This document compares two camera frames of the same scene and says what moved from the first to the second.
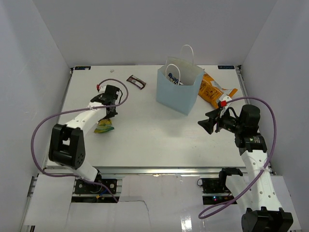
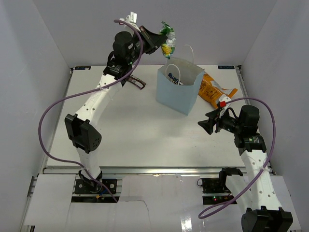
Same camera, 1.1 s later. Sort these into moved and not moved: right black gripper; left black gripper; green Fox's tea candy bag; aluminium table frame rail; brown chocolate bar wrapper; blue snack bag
Moved: left black gripper; green Fox's tea candy bag
Not moved: brown chocolate bar wrapper; aluminium table frame rail; blue snack bag; right black gripper
